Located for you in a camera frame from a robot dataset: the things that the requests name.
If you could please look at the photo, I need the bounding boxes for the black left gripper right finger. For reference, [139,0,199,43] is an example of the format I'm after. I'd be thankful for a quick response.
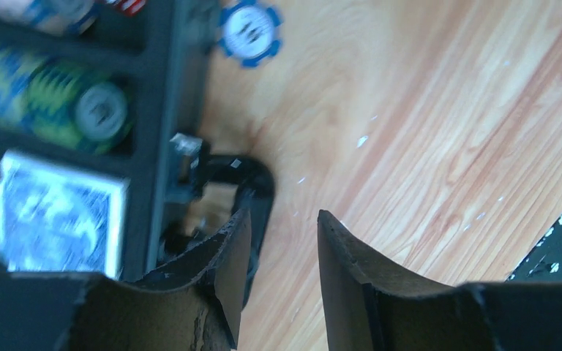
[318,210,562,350]

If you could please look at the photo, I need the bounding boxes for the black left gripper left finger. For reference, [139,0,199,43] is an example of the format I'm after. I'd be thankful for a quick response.
[0,209,251,350]

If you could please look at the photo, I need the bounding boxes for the blue playing card deck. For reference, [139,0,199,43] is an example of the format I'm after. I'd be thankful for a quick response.
[0,151,130,279]

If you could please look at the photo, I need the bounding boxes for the chip front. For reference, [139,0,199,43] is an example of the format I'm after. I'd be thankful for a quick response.
[217,1,282,69]

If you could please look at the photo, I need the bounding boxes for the black poker set case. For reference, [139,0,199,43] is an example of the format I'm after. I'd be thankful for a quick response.
[0,1,275,293]

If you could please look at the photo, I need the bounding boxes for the red die by chips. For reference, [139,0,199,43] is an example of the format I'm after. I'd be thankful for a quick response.
[102,0,147,16]

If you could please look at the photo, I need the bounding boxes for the pink white poker chip stack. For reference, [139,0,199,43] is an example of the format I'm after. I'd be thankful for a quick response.
[0,0,100,36]

